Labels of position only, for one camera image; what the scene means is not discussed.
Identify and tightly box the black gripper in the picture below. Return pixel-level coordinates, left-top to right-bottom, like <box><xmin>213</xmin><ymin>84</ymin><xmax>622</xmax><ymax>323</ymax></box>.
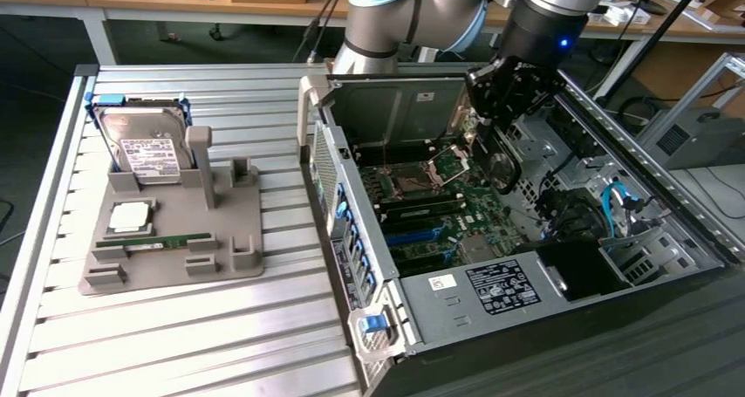
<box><xmin>464</xmin><ymin>3</ymin><xmax>588</xmax><ymax>128</ymax></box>

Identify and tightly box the black graphics card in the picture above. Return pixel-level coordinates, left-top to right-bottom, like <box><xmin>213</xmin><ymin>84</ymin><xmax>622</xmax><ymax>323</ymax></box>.
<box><xmin>449</xmin><ymin>104</ymin><xmax>520</xmax><ymax>196</ymax></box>

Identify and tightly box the white small box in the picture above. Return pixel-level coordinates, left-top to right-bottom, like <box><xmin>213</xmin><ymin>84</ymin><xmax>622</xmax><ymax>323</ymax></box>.
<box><xmin>604</xmin><ymin>6</ymin><xmax>651</xmax><ymax>26</ymax></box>

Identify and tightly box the black stand pole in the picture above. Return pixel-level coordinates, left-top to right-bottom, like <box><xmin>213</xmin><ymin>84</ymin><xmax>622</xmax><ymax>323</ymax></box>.
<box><xmin>592</xmin><ymin>0</ymin><xmax>714</xmax><ymax>108</ymax></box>

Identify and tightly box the large metal drive cage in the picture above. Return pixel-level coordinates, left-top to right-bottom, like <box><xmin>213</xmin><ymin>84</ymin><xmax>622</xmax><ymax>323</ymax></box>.
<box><xmin>504</xmin><ymin>108</ymin><xmax>602</xmax><ymax>207</ymax></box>

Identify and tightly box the metal socket cover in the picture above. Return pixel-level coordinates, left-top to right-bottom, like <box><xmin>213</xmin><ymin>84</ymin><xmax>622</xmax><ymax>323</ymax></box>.
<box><xmin>425</xmin><ymin>145</ymin><xmax>473</xmax><ymax>182</ymax></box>

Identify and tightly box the small cardboard carton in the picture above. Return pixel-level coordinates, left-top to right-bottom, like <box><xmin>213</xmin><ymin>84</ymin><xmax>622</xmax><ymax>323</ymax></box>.
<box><xmin>700</xmin><ymin>0</ymin><xmax>745</xmax><ymax>28</ymax></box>

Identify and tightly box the grey metal cabinet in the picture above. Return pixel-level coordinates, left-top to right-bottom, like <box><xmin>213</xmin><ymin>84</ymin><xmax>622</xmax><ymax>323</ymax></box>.
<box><xmin>636</xmin><ymin>106</ymin><xmax>745</xmax><ymax>172</ymax></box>

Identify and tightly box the CPU socket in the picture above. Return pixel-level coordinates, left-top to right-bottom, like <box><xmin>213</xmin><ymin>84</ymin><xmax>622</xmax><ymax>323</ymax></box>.
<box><xmin>384</xmin><ymin>163</ymin><xmax>444</xmax><ymax>198</ymax></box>

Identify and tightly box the green motherboard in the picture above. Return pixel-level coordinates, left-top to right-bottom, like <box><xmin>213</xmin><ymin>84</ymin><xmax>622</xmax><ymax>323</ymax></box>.
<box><xmin>355</xmin><ymin>146</ymin><xmax>525</xmax><ymax>277</ymax></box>

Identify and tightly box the black expansion slot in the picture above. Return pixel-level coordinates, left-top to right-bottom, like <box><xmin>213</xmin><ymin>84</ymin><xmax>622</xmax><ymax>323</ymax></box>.
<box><xmin>380</xmin><ymin>207</ymin><xmax>467</xmax><ymax>224</ymax></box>
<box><xmin>376</xmin><ymin>197</ymin><xmax>464</xmax><ymax>213</ymax></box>

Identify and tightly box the chipset heatsink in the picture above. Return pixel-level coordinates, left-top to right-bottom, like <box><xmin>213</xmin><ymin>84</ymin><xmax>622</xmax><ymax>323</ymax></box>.
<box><xmin>460</xmin><ymin>235</ymin><xmax>504</xmax><ymax>259</ymax></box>

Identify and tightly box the blue expansion slot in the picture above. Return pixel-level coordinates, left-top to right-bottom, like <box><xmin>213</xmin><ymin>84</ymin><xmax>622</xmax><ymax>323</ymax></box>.
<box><xmin>383</xmin><ymin>227</ymin><xmax>441</xmax><ymax>247</ymax></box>

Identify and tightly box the small metal disk bay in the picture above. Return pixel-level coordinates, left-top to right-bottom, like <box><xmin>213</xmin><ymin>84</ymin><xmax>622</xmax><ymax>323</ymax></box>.
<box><xmin>598</xmin><ymin>229</ymin><xmax>683</xmax><ymax>285</ymax></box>

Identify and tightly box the grey power supply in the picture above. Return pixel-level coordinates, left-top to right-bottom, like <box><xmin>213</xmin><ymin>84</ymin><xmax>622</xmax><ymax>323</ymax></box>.
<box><xmin>397</xmin><ymin>250</ymin><xmax>570</xmax><ymax>346</ymax></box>

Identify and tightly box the open PC case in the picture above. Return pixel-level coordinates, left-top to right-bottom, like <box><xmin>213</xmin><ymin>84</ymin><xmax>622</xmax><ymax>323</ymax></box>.
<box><xmin>295</xmin><ymin>63</ymin><xmax>745</xmax><ymax>397</ymax></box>

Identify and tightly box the blue case latch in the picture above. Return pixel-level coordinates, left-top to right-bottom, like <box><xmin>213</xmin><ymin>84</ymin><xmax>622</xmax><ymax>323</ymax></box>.
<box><xmin>357</xmin><ymin>315</ymin><xmax>388</xmax><ymax>336</ymax></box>

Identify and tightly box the silver hard disk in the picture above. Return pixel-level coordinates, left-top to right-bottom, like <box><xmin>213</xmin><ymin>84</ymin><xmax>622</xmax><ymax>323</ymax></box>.
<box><xmin>94</xmin><ymin>104</ymin><xmax>190</xmax><ymax>186</ymax></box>

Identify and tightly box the grey parts rack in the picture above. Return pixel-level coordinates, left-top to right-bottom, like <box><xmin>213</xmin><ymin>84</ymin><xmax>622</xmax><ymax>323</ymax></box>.
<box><xmin>77</xmin><ymin>124</ymin><xmax>266</xmax><ymax>297</ymax></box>

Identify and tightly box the hard disk drive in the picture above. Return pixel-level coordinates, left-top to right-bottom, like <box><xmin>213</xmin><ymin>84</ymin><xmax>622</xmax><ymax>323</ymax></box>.
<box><xmin>84</xmin><ymin>92</ymin><xmax>194</xmax><ymax>174</ymax></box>

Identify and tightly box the green RAM stick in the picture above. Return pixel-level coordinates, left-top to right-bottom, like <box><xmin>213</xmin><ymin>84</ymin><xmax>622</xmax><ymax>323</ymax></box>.
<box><xmin>94</xmin><ymin>233</ymin><xmax>212</xmax><ymax>252</ymax></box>

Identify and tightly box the silver CPU chip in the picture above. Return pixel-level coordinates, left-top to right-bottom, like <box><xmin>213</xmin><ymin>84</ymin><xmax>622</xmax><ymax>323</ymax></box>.
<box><xmin>108</xmin><ymin>203</ymin><xmax>154</xmax><ymax>231</ymax></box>

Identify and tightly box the aluminium profile frame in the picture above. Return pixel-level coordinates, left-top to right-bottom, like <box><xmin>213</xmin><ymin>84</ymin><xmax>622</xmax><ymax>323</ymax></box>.
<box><xmin>667</xmin><ymin>51</ymin><xmax>745</xmax><ymax>124</ymax></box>

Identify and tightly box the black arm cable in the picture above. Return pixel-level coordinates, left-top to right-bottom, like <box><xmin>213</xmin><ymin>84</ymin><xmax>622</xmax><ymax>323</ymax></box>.
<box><xmin>289</xmin><ymin>0</ymin><xmax>351</xmax><ymax>65</ymax></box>

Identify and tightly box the light blue wire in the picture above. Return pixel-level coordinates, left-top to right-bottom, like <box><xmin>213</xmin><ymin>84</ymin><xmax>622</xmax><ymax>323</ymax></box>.
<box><xmin>600</xmin><ymin>180</ymin><xmax>644</xmax><ymax>242</ymax></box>

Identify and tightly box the black wire bundle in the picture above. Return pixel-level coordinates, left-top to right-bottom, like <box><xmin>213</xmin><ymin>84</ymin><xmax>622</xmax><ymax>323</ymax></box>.
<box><xmin>532</xmin><ymin>187</ymin><xmax>607</xmax><ymax>242</ymax></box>

